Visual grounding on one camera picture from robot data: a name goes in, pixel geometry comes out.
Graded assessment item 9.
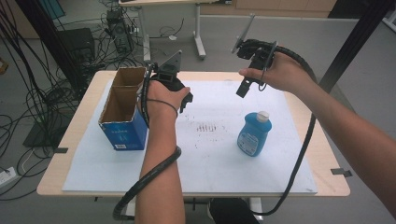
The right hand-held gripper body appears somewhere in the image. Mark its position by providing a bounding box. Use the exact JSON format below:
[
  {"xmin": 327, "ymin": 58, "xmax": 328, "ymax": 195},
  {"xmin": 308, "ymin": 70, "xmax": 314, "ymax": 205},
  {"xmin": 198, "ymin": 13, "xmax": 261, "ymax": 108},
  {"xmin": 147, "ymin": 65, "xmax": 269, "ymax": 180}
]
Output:
[{"xmin": 231, "ymin": 13, "xmax": 278, "ymax": 79}]

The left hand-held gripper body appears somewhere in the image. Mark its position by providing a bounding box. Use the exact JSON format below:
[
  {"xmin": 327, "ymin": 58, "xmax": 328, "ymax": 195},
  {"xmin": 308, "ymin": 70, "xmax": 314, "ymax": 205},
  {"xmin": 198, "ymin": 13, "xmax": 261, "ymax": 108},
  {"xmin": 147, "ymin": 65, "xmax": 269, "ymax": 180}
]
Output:
[{"xmin": 151, "ymin": 49, "xmax": 191, "ymax": 94}]

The blue bottle with white cap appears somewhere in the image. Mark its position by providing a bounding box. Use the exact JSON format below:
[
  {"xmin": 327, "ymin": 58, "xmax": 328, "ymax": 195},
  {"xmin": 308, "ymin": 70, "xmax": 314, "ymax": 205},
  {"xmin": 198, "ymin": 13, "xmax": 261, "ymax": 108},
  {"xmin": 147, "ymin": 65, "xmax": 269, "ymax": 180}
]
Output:
[{"xmin": 236, "ymin": 110, "xmax": 273, "ymax": 158}]

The blue cardboard box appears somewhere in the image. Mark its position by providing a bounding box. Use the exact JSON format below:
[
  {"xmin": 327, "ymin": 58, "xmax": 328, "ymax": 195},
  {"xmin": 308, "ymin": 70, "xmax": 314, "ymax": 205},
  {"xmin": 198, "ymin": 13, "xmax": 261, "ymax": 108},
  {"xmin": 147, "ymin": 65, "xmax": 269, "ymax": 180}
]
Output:
[{"xmin": 98, "ymin": 66, "xmax": 149, "ymax": 152}]

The person's left hand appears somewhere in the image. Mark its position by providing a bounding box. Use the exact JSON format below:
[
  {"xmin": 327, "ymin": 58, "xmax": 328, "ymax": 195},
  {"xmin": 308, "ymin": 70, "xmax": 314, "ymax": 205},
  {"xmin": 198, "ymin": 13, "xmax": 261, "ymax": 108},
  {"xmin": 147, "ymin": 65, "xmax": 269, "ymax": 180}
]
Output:
[{"xmin": 137, "ymin": 79, "xmax": 191, "ymax": 121}]

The person's right hand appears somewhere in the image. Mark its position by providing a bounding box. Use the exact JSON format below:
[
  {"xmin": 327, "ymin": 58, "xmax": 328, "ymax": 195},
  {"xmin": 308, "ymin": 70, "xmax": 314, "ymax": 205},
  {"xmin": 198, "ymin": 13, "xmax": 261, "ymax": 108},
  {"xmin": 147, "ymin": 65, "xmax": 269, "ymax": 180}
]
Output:
[{"xmin": 238, "ymin": 51, "xmax": 314, "ymax": 96}]

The wooden cabinet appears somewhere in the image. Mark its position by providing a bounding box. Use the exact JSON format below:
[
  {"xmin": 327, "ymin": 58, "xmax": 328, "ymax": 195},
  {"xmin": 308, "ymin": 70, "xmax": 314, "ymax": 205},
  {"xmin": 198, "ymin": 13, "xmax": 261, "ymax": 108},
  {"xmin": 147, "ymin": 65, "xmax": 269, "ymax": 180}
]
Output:
[{"xmin": 200, "ymin": 0, "xmax": 337, "ymax": 19}]

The white desk with legs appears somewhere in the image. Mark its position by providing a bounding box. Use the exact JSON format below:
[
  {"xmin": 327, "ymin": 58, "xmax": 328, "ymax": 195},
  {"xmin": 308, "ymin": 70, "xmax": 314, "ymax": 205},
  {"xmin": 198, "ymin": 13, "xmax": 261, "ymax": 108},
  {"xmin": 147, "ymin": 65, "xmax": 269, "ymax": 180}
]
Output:
[{"xmin": 118, "ymin": 0, "xmax": 233, "ymax": 63}]

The white paper mat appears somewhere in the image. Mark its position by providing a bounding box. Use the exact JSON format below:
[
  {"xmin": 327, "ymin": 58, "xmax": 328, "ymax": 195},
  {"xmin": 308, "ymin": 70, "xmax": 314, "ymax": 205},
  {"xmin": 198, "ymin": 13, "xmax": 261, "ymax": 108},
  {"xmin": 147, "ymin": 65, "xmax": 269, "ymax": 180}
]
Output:
[{"xmin": 62, "ymin": 78, "xmax": 318, "ymax": 194}]

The black computer tower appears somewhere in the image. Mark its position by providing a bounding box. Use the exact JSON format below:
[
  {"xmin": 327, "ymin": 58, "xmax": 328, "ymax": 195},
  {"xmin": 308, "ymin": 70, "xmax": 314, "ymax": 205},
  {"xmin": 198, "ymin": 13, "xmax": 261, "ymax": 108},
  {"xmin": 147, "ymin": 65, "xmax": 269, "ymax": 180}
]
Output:
[{"xmin": 106, "ymin": 8, "xmax": 134, "ymax": 54}]

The black equipment box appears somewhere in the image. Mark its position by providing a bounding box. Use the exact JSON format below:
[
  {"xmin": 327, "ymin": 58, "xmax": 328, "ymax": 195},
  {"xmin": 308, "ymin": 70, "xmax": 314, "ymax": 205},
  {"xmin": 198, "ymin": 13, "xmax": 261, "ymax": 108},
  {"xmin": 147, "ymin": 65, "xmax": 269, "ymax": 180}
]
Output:
[{"xmin": 57, "ymin": 27, "xmax": 96, "ymax": 63}]

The white table leg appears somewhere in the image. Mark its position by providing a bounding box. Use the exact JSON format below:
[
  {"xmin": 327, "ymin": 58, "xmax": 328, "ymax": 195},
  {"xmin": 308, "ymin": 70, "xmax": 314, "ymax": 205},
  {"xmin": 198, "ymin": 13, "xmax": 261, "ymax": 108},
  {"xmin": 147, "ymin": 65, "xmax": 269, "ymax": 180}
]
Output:
[
  {"xmin": 247, "ymin": 197, "xmax": 264, "ymax": 217},
  {"xmin": 125, "ymin": 198, "xmax": 137, "ymax": 220}
]

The person's dark trouser leg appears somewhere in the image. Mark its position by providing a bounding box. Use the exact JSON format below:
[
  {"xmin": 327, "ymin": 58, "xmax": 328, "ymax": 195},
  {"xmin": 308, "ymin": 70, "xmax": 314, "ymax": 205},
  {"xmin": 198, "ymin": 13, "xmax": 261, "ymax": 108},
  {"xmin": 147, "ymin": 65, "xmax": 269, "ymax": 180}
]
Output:
[{"xmin": 208, "ymin": 198, "xmax": 261, "ymax": 224}]

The black floor plate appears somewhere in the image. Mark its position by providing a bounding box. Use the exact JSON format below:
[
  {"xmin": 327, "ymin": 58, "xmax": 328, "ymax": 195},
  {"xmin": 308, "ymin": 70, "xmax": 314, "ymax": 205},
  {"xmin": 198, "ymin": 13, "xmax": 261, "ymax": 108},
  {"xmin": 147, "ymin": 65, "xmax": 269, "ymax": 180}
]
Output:
[{"xmin": 22, "ymin": 118, "xmax": 73, "ymax": 148}]

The white power strip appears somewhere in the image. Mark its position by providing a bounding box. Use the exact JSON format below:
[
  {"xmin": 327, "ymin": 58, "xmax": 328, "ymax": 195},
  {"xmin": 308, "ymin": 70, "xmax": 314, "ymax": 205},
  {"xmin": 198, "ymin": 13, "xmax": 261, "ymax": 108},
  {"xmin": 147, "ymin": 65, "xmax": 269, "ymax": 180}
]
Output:
[{"xmin": 0, "ymin": 166, "xmax": 17, "ymax": 188}]

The black wrist strap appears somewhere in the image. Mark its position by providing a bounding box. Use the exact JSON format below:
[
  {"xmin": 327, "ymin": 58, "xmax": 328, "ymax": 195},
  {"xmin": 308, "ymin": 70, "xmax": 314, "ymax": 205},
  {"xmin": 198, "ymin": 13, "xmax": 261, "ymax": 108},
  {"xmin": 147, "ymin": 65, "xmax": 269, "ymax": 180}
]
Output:
[
  {"xmin": 146, "ymin": 98, "xmax": 179, "ymax": 119},
  {"xmin": 258, "ymin": 41, "xmax": 278, "ymax": 92}
]

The black corrugated left gripper cable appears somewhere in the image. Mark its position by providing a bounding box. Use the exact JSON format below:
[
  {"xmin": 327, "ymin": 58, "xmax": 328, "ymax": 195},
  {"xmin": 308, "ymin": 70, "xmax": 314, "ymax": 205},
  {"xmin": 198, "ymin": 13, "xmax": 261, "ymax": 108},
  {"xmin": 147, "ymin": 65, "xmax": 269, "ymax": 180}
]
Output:
[{"xmin": 112, "ymin": 63, "xmax": 182, "ymax": 221}]

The black metal frame post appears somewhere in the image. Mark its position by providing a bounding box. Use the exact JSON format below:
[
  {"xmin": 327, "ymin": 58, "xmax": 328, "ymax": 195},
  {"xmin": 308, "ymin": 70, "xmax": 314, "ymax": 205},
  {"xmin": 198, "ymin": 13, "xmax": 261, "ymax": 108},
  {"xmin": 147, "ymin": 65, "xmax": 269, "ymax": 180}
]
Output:
[
  {"xmin": 15, "ymin": 0, "xmax": 85, "ymax": 91},
  {"xmin": 317, "ymin": 0, "xmax": 396, "ymax": 92}
]

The tangle of black floor cables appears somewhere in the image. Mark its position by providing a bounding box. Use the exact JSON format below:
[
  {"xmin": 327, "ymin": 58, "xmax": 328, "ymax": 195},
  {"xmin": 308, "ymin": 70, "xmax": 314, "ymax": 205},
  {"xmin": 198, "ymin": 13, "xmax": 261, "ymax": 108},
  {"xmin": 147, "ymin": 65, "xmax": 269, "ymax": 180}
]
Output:
[{"xmin": 0, "ymin": 0, "xmax": 144, "ymax": 202}]

